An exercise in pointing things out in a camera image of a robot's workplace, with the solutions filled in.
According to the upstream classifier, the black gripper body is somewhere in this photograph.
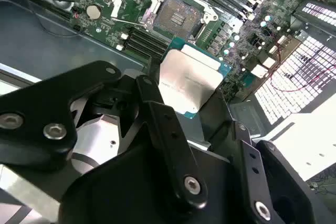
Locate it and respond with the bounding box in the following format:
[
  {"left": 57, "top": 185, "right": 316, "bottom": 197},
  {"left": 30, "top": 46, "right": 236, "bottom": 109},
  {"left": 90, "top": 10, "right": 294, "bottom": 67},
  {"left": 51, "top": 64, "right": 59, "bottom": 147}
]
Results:
[{"left": 59, "top": 144, "right": 253, "bottom": 224}]

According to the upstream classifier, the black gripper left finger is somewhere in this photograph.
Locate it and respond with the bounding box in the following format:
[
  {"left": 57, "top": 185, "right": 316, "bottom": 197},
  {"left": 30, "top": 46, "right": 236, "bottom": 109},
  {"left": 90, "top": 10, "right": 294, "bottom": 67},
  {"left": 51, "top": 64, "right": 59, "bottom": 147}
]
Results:
[{"left": 0, "top": 60, "right": 208, "bottom": 210}]

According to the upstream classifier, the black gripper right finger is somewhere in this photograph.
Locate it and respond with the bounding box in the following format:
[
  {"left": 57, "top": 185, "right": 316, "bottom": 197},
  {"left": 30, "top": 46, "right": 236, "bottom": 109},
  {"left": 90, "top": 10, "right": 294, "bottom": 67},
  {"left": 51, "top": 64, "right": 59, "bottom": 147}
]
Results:
[{"left": 199, "top": 90, "right": 316, "bottom": 224}]

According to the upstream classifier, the silver topped CPU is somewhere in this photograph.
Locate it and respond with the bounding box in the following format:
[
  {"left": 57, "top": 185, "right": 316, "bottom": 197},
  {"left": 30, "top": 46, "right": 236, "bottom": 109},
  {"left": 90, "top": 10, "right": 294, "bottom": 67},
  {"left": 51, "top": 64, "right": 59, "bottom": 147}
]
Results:
[{"left": 158, "top": 36, "right": 234, "bottom": 120}]

